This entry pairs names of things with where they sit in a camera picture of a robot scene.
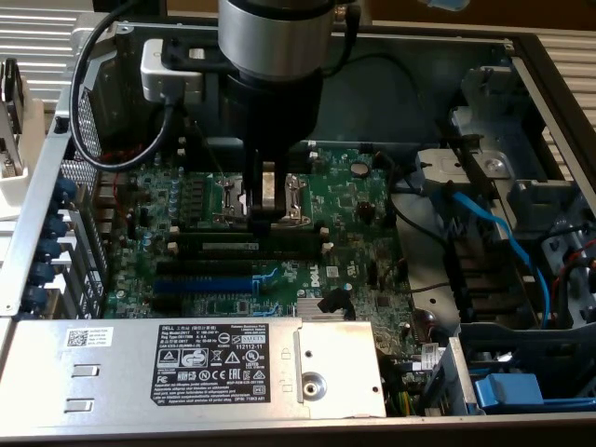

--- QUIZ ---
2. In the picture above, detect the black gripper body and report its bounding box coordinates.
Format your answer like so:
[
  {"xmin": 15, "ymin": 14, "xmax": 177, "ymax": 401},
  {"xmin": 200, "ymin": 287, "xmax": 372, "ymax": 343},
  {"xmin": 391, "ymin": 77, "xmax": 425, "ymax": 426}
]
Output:
[{"xmin": 228, "ymin": 69, "xmax": 325, "ymax": 162}]

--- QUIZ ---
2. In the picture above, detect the green RAM stick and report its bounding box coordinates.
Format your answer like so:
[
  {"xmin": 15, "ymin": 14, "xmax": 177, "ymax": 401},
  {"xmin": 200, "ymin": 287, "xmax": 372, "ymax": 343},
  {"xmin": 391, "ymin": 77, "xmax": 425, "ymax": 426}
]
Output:
[{"xmin": 179, "ymin": 231, "xmax": 323, "ymax": 252}]

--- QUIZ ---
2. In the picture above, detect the black RAM slot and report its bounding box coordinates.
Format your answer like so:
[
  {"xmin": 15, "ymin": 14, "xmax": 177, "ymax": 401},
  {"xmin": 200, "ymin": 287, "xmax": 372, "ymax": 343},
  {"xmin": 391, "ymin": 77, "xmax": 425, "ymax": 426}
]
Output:
[
  {"xmin": 167, "ymin": 241, "xmax": 332, "ymax": 255},
  {"xmin": 183, "ymin": 156, "xmax": 322, "ymax": 167},
  {"xmin": 183, "ymin": 137, "xmax": 318, "ymax": 151},
  {"xmin": 179, "ymin": 251, "xmax": 325, "ymax": 261},
  {"xmin": 183, "ymin": 163, "xmax": 322, "ymax": 174},
  {"xmin": 183, "ymin": 147, "xmax": 322, "ymax": 159},
  {"xmin": 169, "ymin": 224, "xmax": 327, "ymax": 236}
]

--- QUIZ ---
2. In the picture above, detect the metal CPU socket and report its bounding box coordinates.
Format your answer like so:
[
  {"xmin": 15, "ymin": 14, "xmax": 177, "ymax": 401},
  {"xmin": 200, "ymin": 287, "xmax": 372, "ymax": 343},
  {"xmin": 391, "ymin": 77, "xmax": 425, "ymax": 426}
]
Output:
[{"xmin": 211, "ymin": 172, "xmax": 314, "ymax": 229}]

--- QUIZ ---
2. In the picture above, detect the long black expansion slot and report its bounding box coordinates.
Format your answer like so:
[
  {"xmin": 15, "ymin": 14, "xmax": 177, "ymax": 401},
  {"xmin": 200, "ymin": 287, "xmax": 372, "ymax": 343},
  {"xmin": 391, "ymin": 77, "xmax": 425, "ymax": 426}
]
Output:
[{"xmin": 156, "ymin": 259, "xmax": 256, "ymax": 277}]

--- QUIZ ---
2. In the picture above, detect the thin socket locking lever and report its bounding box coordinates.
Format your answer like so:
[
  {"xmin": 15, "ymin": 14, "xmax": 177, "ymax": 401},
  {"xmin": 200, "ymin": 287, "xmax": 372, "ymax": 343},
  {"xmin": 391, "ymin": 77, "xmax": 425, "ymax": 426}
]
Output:
[{"xmin": 194, "ymin": 120, "xmax": 225, "ymax": 179}]

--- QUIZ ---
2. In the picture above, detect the blue expansion slot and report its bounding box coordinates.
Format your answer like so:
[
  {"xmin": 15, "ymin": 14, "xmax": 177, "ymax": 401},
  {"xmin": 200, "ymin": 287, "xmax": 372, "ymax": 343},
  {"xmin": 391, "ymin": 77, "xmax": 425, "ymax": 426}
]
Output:
[{"xmin": 152, "ymin": 275, "xmax": 256, "ymax": 295}]

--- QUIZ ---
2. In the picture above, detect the green motherboard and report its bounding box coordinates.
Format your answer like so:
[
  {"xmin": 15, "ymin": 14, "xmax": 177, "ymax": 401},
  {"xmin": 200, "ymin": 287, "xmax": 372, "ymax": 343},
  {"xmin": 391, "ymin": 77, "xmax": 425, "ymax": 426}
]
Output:
[{"xmin": 100, "ymin": 146, "xmax": 418, "ymax": 364}]

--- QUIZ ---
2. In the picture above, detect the silver finned heatsink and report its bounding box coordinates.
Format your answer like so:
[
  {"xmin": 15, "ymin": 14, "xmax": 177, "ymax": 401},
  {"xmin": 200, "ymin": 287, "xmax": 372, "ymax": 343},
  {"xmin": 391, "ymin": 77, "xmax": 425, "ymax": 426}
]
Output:
[{"xmin": 296, "ymin": 299, "xmax": 348, "ymax": 321}]

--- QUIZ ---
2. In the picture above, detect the grey metal PC case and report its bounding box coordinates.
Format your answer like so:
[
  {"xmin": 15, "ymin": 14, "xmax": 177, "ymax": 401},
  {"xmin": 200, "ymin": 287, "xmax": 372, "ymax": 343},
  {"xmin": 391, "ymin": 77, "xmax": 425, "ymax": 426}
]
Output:
[{"xmin": 0, "ymin": 12, "xmax": 596, "ymax": 447}]

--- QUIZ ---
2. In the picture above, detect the short black expansion slot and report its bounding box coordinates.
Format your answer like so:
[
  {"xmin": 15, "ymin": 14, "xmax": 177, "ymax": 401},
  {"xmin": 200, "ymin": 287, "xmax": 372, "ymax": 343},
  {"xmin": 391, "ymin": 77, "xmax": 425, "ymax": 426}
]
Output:
[{"xmin": 149, "ymin": 296, "xmax": 186, "ymax": 314}]

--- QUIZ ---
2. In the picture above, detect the metal port block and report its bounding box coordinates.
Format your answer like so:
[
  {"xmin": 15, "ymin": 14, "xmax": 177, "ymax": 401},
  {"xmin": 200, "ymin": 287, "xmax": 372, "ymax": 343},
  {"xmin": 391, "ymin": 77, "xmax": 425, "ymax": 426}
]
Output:
[{"xmin": 92, "ymin": 170, "xmax": 139, "ymax": 229}]

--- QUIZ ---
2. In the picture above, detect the blue card latch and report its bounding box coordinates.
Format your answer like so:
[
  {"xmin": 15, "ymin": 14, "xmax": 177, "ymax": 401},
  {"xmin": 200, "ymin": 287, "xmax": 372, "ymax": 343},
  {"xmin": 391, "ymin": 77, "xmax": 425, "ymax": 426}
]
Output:
[
  {"xmin": 53, "ymin": 179, "xmax": 78, "ymax": 210},
  {"xmin": 22, "ymin": 286, "xmax": 47, "ymax": 311},
  {"xmin": 27, "ymin": 263, "xmax": 55, "ymax": 285},
  {"xmin": 46, "ymin": 211, "xmax": 71, "ymax": 238},
  {"xmin": 34, "ymin": 239, "xmax": 61, "ymax": 262}
]

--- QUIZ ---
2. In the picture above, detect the silver power supply unit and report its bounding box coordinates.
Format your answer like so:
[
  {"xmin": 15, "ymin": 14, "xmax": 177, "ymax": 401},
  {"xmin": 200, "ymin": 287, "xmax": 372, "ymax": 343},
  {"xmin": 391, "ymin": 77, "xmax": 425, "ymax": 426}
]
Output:
[{"xmin": 0, "ymin": 318, "xmax": 387, "ymax": 420}]

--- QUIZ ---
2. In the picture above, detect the grey metal disk bay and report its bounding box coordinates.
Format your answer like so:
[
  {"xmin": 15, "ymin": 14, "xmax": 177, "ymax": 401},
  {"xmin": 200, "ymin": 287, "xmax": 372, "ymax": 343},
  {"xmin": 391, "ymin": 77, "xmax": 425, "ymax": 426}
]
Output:
[{"xmin": 446, "ymin": 64, "xmax": 596, "ymax": 327}]

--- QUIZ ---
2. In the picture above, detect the blue plastic drive latch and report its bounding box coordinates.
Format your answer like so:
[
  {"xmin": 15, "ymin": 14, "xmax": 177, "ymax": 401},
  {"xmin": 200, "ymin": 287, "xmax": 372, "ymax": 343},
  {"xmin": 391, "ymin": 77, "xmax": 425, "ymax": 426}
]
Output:
[{"xmin": 473, "ymin": 372, "xmax": 596, "ymax": 415}]

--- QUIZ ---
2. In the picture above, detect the black wire plug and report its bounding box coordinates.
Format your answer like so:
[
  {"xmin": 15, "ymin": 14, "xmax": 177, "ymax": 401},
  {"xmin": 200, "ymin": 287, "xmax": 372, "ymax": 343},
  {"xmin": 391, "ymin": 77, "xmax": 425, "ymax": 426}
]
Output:
[{"xmin": 317, "ymin": 287, "xmax": 351, "ymax": 314}]

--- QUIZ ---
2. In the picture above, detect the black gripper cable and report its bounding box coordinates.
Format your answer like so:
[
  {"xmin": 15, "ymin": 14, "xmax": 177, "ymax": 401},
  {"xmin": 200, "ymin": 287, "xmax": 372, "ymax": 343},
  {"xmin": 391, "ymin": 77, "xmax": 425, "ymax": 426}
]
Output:
[{"xmin": 331, "ymin": 3, "xmax": 362, "ymax": 78}]

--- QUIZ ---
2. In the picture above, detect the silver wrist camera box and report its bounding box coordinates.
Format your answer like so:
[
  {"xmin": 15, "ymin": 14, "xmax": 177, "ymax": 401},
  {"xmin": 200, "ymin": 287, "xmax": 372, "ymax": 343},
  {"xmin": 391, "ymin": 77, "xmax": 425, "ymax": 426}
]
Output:
[{"xmin": 141, "ymin": 38, "xmax": 207, "ymax": 104}]

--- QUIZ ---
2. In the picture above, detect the black camera cable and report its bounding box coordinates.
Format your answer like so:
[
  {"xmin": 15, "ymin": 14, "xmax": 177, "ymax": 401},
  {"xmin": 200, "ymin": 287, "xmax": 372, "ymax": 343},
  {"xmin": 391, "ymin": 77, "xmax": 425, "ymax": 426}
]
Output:
[{"xmin": 69, "ymin": 0, "xmax": 187, "ymax": 171}]

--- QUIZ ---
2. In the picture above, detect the thin red wire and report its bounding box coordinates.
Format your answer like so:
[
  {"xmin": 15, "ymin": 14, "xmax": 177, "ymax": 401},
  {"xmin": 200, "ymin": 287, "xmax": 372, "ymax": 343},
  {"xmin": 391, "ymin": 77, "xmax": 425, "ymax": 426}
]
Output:
[{"xmin": 100, "ymin": 143, "xmax": 145, "ymax": 220}]

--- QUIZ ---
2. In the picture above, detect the flat blue wire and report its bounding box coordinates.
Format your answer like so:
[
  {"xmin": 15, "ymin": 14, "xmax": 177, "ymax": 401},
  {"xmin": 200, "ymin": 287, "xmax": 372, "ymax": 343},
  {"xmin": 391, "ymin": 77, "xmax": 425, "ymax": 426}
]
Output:
[{"xmin": 430, "ymin": 183, "xmax": 553, "ymax": 322}]

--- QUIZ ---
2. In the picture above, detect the yellow and black wire bundle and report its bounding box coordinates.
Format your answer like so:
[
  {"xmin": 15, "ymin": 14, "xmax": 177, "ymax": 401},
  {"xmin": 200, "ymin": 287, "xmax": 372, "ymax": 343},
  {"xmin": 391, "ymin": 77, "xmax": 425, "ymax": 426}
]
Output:
[{"xmin": 386, "ymin": 358, "xmax": 420, "ymax": 418}]

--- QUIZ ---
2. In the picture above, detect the black ribbed plastic bracket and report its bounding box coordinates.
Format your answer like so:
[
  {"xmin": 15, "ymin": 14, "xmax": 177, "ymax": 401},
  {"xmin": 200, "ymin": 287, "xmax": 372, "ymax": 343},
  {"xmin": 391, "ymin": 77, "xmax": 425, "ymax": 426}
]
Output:
[{"xmin": 441, "ymin": 235, "xmax": 541, "ymax": 327}]

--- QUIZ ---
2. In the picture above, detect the graphics card with bracket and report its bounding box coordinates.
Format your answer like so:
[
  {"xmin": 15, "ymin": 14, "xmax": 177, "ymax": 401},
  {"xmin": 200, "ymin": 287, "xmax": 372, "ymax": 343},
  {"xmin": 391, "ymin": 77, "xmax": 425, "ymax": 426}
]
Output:
[{"xmin": 0, "ymin": 58, "xmax": 28, "ymax": 181}]

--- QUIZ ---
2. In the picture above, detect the red and black wire bundle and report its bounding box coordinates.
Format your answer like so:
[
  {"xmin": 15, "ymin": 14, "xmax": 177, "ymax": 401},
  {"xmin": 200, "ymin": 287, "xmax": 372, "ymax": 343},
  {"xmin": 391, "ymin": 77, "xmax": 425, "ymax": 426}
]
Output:
[{"xmin": 537, "ymin": 223, "xmax": 596, "ymax": 322}]

